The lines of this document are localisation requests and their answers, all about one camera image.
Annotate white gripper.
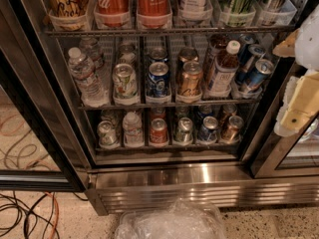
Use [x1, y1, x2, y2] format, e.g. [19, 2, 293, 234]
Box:
[272, 29, 319, 138]

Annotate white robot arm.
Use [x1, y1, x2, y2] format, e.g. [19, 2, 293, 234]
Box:
[273, 6, 319, 137]

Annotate green striped tall can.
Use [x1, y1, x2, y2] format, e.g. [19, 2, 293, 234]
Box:
[218, 0, 253, 27]

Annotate bottom shelf gold can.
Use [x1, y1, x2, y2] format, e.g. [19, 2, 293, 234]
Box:
[220, 116, 244, 141]

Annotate bottom shelf blue can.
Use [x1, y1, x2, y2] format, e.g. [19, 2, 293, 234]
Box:
[197, 117, 218, 142]

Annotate front gold soda can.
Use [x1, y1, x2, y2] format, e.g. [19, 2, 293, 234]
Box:
[177, 61, 203, 97]

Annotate gold soda can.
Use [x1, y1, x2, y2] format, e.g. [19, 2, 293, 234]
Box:
[177, 61, 203, 97]
[175, 47, 199, 79]

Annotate rear gold soda can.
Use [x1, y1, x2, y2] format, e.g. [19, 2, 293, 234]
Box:
[175, 47, 199, 79]

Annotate bottom shelf green silver can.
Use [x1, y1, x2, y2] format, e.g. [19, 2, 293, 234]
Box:
[174, 118, 193, 142]

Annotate stainless steel glass-door fridge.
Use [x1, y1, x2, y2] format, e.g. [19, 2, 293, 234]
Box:
[0, 0, 319, 215]

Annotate front blue pepsi can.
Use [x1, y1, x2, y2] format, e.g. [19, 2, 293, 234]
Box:
[148, 62, 169, 98]

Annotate blue pepsi can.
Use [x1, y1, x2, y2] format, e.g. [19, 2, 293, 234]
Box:
[149, 47, 168, 64]
[148, 62, 169, 98]

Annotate rear blue pepsi can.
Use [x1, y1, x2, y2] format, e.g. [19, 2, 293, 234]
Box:
[149, 47, 168, 64]

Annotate bottom shelf red coke can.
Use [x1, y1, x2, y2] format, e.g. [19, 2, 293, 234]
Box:
[150, 119, 167, 143]

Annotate bottom shelf small water bottle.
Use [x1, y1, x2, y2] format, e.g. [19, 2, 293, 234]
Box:
[123, 112, 144, 146]

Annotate rear white green can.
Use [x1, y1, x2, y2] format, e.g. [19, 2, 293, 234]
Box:
[118, 43, 137, 67]

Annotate front white green can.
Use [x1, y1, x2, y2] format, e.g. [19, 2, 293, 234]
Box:
[113, 64, 138, 99]

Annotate bottom shelf white green can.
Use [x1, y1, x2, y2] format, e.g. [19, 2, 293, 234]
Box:
[97, 120, 118, 147]

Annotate tall gold can top shelf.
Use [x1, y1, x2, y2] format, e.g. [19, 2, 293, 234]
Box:
[43, 0, 91, 30]

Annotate open glass fridge door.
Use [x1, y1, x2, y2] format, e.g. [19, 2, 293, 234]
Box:
[0, 0, 91, 193]

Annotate front amber juice bottle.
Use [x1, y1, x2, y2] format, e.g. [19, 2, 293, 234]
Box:
[206, 40, 240, 97]

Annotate amber juice bottle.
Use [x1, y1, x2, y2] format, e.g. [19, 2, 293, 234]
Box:
[202, 34, 229, 78]
[206, 40, 240, 97]

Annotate rear amber juice bottle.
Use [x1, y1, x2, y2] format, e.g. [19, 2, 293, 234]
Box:
[202, 34, 229, 78]

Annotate right red coca-cola bottle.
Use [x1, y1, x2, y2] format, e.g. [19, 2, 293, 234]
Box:
[138, 0, 168, 28]

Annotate red coca-cola bottle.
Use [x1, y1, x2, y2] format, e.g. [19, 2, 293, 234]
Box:
[97, 0, 129, 27]
[138, 0, 168, 28]

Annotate clear plastic bag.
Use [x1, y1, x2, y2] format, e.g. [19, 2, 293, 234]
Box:
[115, 198, 226, 239]

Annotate left red coca-cola bottle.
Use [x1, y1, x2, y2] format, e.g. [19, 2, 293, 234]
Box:
[97, 0, 129, 27]

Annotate front clear water bottle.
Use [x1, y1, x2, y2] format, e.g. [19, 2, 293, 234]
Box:
[68, 47, 107, 108]

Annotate clear water bottle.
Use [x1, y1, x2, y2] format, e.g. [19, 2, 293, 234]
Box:
[68, 47, 107, 108]
[79, 37, 104, 69]

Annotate rear clear water bottle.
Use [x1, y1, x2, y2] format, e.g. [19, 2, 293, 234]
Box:
[79, 37, 104, 69]

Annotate orange cable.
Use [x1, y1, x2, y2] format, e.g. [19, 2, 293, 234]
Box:
[43, 191, 61, 239]

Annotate black cables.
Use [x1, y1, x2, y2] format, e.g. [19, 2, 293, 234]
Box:
[0, 190, 61, 239]

